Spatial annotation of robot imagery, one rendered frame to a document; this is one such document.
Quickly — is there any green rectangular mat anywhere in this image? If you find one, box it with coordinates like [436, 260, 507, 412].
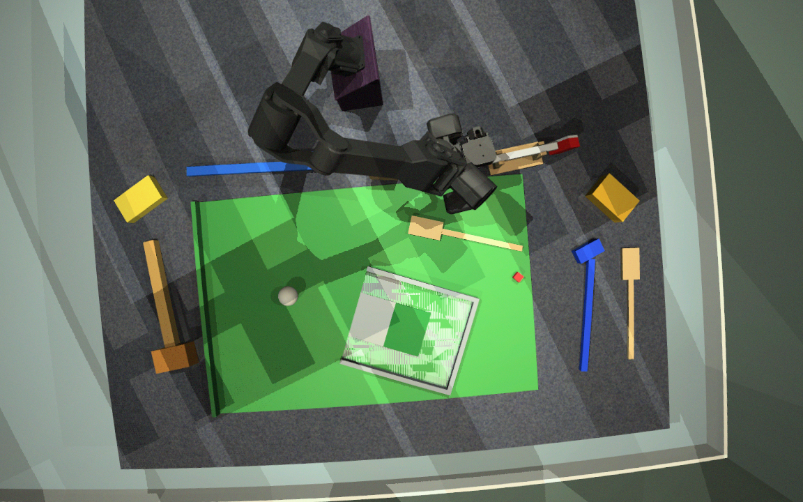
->
[199, 174, 538, 413]

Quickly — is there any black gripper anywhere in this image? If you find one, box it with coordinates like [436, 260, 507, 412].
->
[427, 114, 472, 214]

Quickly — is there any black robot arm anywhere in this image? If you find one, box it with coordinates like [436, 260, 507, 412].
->
[247, 22, 497, 210]

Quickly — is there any yellow rectangular block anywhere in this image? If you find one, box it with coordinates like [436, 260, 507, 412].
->
[114, 175, 168, 223]

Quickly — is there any white golf ball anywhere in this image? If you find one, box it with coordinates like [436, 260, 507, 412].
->
[278, 287, 298, 306]

